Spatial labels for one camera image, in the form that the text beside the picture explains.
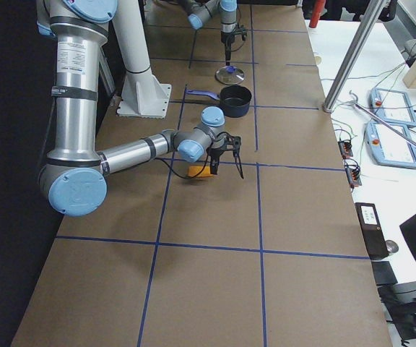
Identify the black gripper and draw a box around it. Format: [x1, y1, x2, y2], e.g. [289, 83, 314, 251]
[207, 132, 244, 179]
[221, 25, 248, 66]

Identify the lower teach pendant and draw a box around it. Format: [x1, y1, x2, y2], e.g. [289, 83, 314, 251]
[365, 121, 416, 169]

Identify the upper teach pendant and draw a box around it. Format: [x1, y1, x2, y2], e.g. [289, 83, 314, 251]
[369, 87, 416, 128]

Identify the dark blue saucepan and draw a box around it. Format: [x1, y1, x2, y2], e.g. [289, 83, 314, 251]
[186, 85, 252, 118]

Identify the aluminium frame post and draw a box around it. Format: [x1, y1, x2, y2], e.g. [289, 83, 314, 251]
[323, 0, 397, 113]

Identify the teach pendant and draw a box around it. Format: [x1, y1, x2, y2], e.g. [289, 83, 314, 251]
[365, 121, 416, 169]
[369, 87, 416, 128]

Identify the yellow plastic corn cob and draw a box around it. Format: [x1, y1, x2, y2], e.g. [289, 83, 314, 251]
[186, 166, 213, 179]

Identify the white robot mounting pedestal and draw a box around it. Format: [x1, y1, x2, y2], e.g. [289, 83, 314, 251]
[113, 0, 172, 119]

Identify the glass pot lid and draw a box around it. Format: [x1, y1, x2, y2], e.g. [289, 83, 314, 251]
[214, 65, 245, 85]

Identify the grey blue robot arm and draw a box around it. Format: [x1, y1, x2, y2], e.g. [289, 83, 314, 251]
[176, 0, 247, 66]
[36, 1, 241, 217]

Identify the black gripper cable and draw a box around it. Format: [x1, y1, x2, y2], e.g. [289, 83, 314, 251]
[157, 155, 212, 181]

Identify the black box with labels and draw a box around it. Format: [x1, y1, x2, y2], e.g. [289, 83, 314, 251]
[355, 202, 389, 260]

